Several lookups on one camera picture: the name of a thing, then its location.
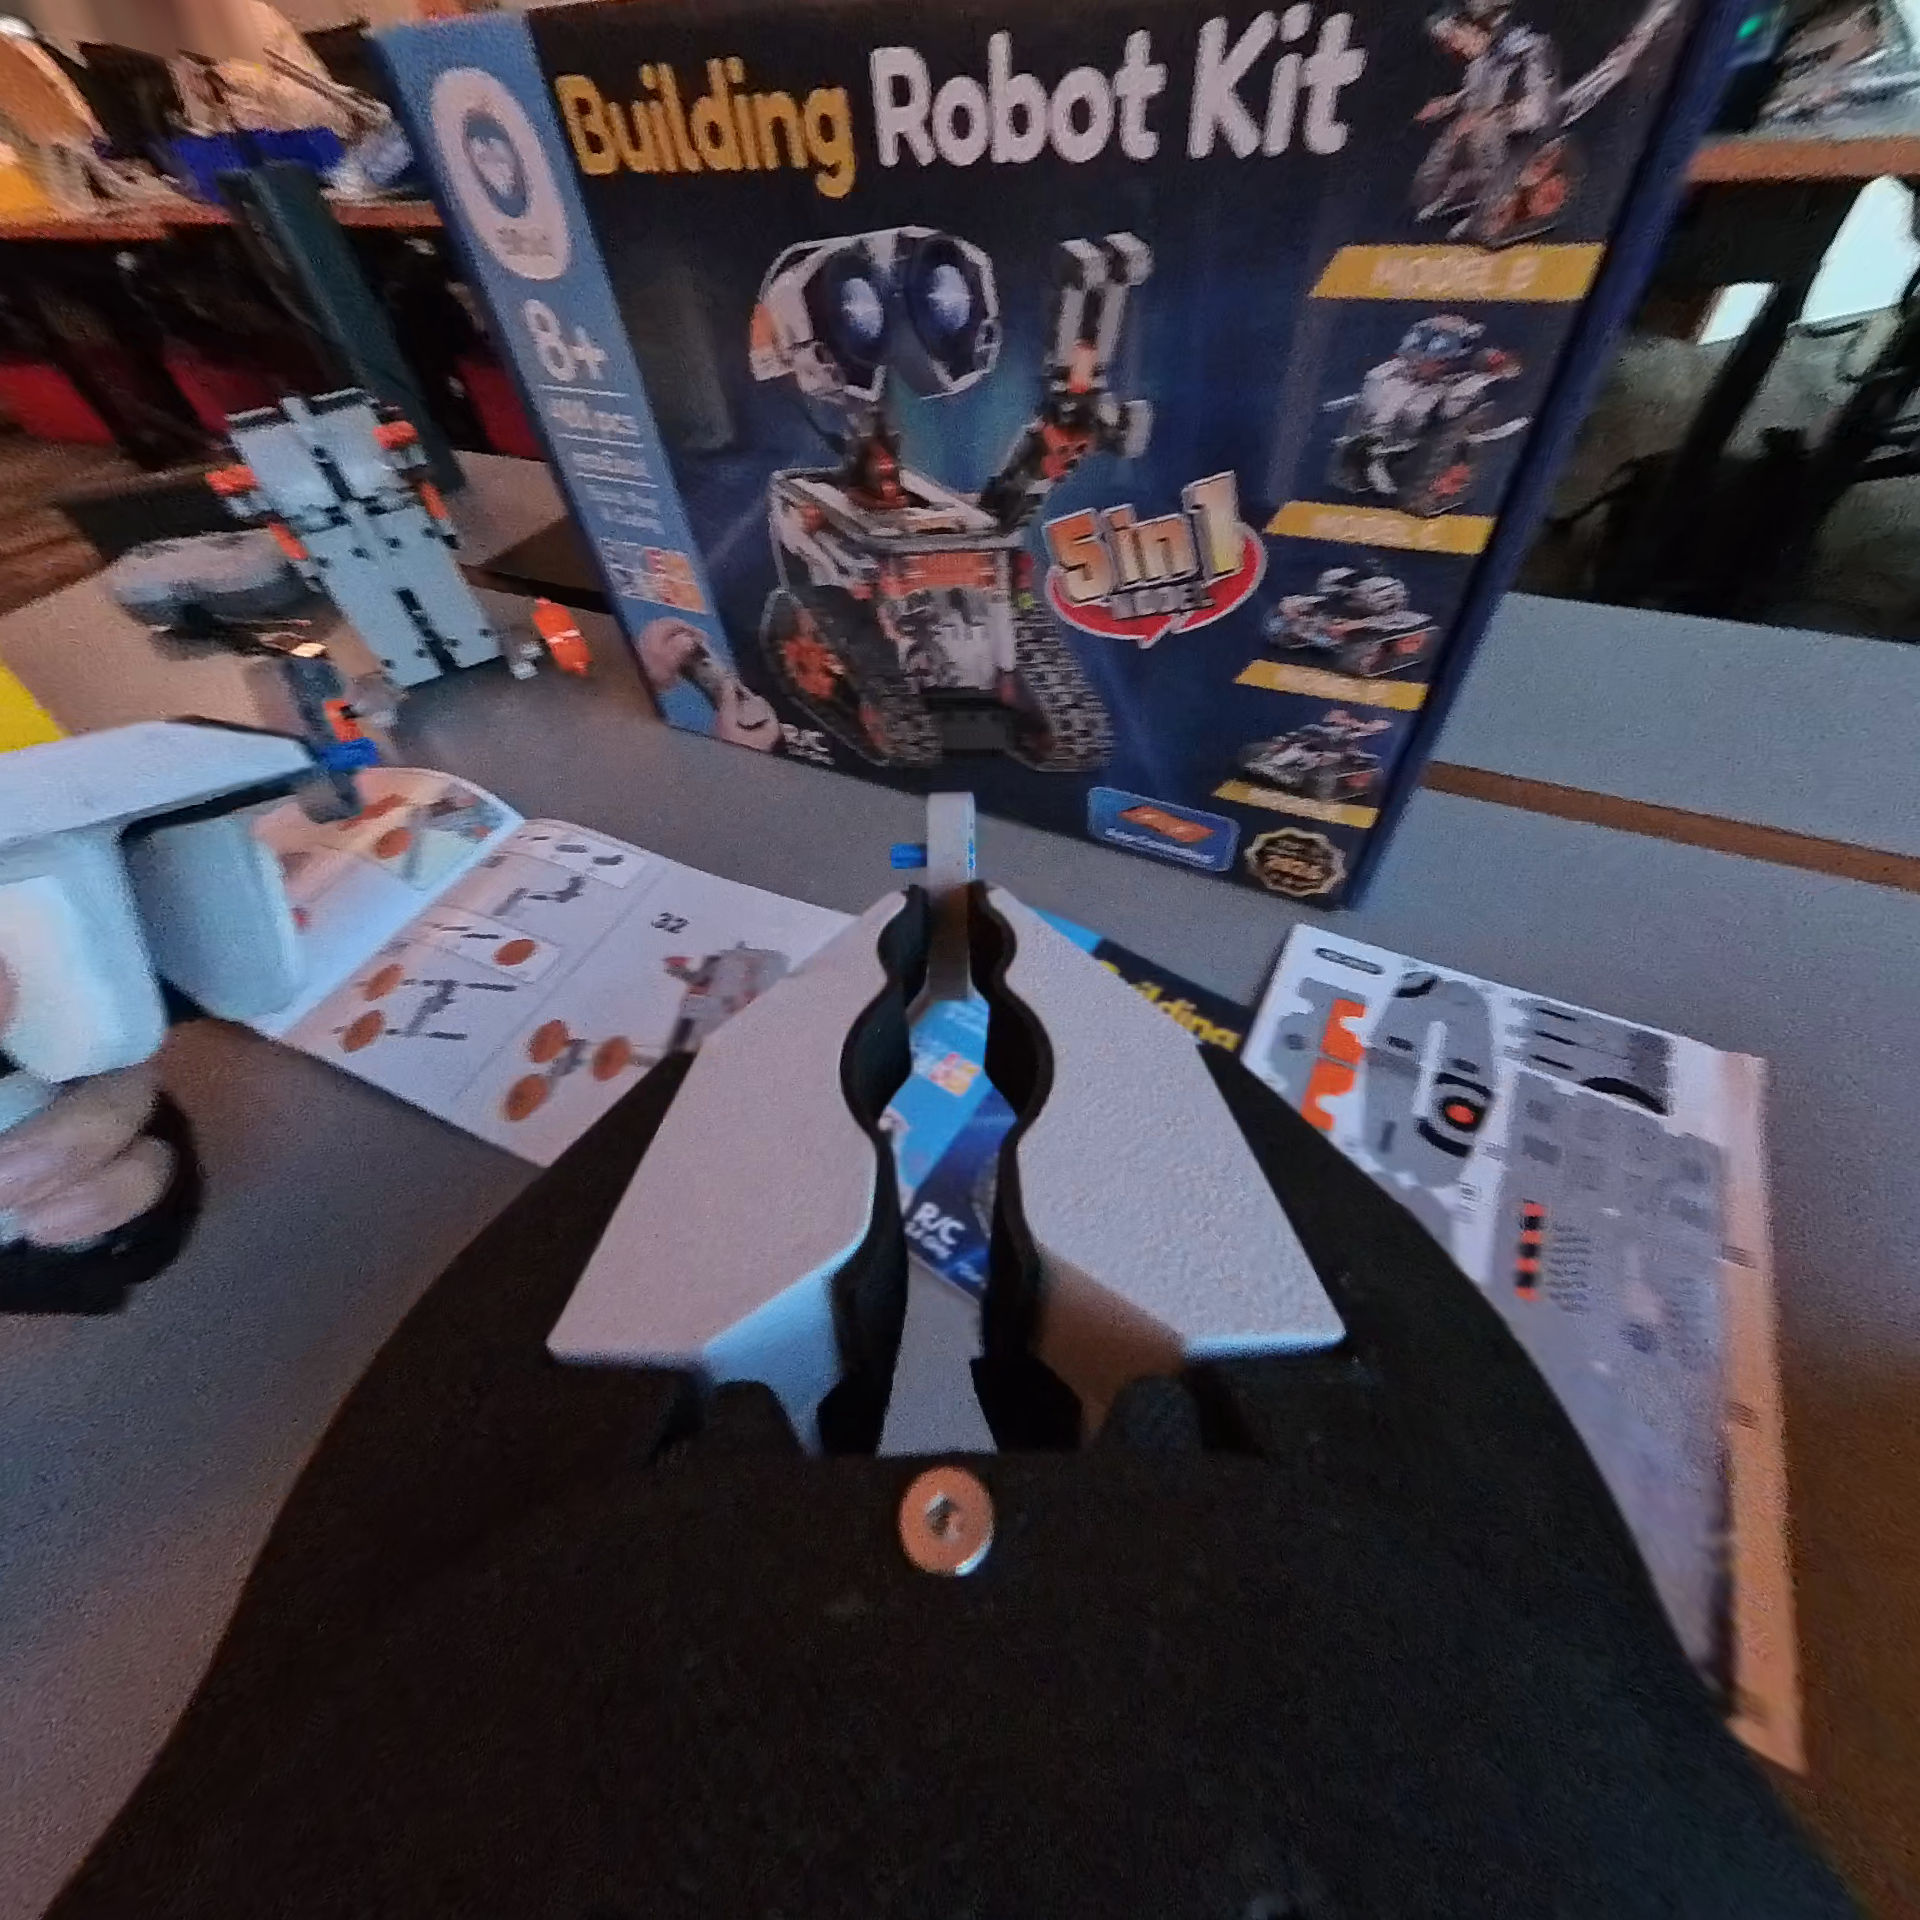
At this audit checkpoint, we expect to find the blue robot kit manual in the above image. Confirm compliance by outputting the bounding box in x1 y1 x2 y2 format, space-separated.
878 903 1250 1308

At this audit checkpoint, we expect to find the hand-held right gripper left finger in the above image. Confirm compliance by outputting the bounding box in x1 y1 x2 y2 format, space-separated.
546 885 922 1455

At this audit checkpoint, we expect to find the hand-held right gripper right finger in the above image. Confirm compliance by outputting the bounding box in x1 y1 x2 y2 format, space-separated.
967 882 1347 1455

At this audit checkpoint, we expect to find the open instruction booklet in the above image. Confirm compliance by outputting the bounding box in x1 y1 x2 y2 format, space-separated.
255 767 858 1168

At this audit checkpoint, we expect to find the long wooden workbench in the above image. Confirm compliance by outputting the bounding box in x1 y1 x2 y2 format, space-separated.
0 193 448 249

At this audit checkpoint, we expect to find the blue robot kit box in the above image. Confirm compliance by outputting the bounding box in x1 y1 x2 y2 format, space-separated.
368 0 1758 912

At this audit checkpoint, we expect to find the orange white booklet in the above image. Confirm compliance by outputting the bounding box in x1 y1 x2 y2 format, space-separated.
1240 921 1813 1777

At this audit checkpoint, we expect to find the grey remote controller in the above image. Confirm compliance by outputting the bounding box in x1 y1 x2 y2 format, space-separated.
112 532 308 634

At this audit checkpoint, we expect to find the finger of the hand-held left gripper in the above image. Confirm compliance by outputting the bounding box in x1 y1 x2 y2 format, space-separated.
0 719 328 841

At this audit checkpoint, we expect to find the light grey technic beam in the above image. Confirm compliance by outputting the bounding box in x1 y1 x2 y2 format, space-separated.
892 792 986 1051

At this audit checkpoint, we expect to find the grey desk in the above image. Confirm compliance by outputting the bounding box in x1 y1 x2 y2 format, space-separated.
0 451 1920 1920

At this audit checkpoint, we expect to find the black upright router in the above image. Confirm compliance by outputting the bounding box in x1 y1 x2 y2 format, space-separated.
218 164 467 496

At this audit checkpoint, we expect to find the person's left hand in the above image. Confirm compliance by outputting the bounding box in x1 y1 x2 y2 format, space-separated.
0 1080 156 1258

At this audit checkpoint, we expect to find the grey orange toy robot model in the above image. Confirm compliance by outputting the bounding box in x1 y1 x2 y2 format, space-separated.
208 386 596 706

